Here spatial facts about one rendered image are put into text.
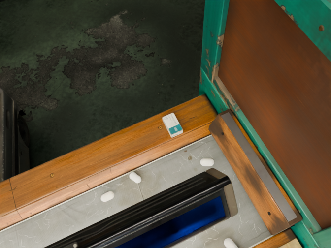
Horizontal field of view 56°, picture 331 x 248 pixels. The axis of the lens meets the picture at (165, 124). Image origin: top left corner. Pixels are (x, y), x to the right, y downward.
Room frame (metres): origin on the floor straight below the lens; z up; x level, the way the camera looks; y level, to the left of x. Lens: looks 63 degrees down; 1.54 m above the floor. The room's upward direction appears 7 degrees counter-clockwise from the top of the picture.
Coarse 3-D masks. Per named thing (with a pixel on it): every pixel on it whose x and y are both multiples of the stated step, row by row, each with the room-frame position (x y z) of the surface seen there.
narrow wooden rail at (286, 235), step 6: (288, 228) 0.08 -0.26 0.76; (276, 234) 0.07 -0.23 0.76; (282, 234) 0.07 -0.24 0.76; (288, 234) 0.07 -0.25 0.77; (294, 234) 0.07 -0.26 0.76; (270, 240) 0.06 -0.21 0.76; (276, 240) 0.06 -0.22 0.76; (282, 240) 0.06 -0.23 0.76; (288, 240) 0.06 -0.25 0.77; (258, 246) 0.05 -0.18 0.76; (264, 246) 0.05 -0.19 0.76; (270, 246) 0.05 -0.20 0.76; (276, 246) 0.05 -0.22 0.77
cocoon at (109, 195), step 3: (108, 192) 0.22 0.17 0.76; (111, 192) 0.22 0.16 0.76; (102, 195) 0.22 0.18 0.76; (105, 195) 0.22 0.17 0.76; (108, 195) 0.22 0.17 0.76; (111, 195) 0.22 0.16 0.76; (102, 198) 0.21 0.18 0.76; (105, 198) 0.21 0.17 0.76; (108, 198) 0.21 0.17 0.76; (111, 198) 0.21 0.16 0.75; (105, 201) 0.20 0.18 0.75
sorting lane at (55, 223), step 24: (192, 144) 0.33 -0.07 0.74; (216, 144) 0.33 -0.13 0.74; (144, 168) 0.28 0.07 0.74; (168, 168) 0.27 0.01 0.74; (192, 168) 0.27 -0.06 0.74; (216, 168) 0.26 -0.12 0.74; (96, 192) 0.23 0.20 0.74; (120, 192) 0.22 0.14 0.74; (144, 192) 0.22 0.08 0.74; (240, 192) 0.19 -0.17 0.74; (48, 216) 0.19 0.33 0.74; (72, 216) 0.18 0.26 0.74; (96, 216) 0.17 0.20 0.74; (240, 216) 0.13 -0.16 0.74; (0, 240) 0.14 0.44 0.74; (24, 240) 0.14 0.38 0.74; (48, 240) 0.13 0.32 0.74; (192, 240) 0.09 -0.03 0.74; (216, 240) 0.08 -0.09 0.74; (240, 240) 0.07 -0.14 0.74; (264, 240) 0.07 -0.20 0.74
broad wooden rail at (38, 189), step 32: (128, 128) 0.40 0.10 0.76; (160, 128) 0.38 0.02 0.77; (192, 128) 0.37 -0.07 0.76; (64, 160) 0.32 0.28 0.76; (96, 160) 0.31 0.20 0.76; (128, 160) 0.30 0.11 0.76; (0, 192) 0.26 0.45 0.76; (32, 192) 0.25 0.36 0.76; (64, 192) 0.24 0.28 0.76; (0, 224) 0.18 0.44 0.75
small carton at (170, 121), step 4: (168, 116) 0.41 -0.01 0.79; (172, 116) 0.41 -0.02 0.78; (164, 120) 0.40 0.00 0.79; (168, 120) 0.40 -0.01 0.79; (172, 120) 0.39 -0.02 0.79; (176, 120) 0.39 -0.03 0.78; (168, 124) 0.38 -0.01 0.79; (172, 124) 0.38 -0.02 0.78; (176, 124) 0.38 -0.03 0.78; (168, 128) 0.37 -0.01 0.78; (172, 128) 0.37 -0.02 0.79; (176, 128) 0.37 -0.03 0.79; (180, 128) 0.37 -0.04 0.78; (172, 132) 0.36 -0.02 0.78; (176, 132) 0.36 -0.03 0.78; (180, 132) 0.36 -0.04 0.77; (172, 136) 0.35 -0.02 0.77
